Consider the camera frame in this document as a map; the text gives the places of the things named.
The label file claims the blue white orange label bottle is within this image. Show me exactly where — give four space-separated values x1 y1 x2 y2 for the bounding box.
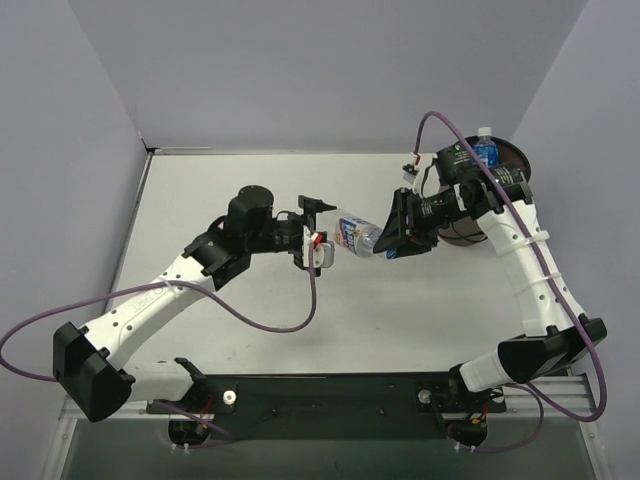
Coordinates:
332 211 397 260

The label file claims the blue label water bottle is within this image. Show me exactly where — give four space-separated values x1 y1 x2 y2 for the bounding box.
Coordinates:
473 127 499 168

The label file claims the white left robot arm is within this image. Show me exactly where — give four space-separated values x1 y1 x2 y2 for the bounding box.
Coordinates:
53 185 334 422

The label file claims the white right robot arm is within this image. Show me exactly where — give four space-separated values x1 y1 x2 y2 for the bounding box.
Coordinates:
373 143 607 392

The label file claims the brown plastic bin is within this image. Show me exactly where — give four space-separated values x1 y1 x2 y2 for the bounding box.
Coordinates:
435 135 531 246

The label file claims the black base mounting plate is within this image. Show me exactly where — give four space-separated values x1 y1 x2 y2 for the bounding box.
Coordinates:
167 372 506 448

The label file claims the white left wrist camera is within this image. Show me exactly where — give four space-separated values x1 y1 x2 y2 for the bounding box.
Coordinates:
311 233 335 269

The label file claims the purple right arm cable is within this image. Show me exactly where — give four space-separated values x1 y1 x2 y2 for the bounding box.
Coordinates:
409 110 609 454

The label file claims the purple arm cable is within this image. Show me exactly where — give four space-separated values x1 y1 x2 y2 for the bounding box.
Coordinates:
409 110 609 454
0 259 321 450

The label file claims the aluminium extrusion rail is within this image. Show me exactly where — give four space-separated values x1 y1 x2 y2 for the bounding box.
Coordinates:
493 374 607 422

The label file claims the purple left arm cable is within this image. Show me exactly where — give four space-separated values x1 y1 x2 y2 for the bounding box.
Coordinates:
0 259 321 450

